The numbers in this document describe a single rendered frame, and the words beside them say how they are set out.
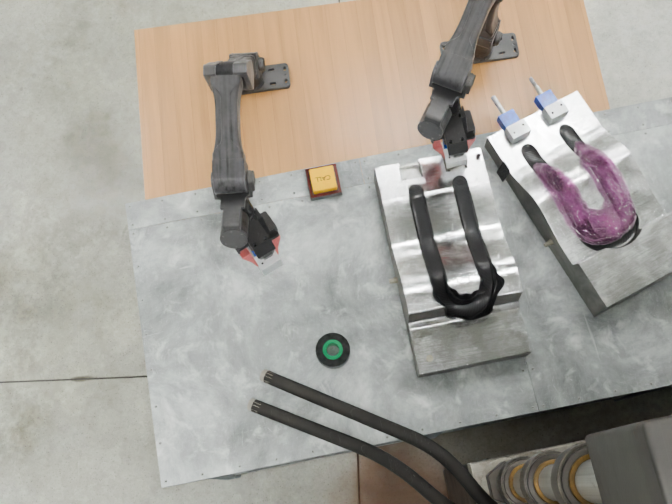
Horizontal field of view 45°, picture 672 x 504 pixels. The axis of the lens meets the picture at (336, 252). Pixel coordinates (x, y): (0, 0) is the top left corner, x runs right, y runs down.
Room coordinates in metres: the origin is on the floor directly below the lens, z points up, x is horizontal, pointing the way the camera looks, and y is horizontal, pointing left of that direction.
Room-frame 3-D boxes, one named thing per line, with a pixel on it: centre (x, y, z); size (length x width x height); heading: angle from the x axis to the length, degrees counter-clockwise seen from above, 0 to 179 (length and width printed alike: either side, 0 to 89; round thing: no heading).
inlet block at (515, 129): (0.82, -0.46, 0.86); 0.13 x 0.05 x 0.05; 21
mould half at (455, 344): (0.49, -0.26, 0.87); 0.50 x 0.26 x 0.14; 3
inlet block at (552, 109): (0.86, -0.56, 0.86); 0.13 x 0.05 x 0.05; 21
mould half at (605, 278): (0.59, -0.62, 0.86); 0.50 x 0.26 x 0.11; 21
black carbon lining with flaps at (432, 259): (0.50, -0.27, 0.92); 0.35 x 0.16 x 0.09; 3
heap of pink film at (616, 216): (0.59, -0.61, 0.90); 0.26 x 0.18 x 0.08; 21
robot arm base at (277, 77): (1.05, 0.16, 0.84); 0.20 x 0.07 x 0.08; 90
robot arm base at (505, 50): (1.05, -0.44, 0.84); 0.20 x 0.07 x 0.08; 90
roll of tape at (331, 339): (0.32, 0.04, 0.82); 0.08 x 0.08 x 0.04
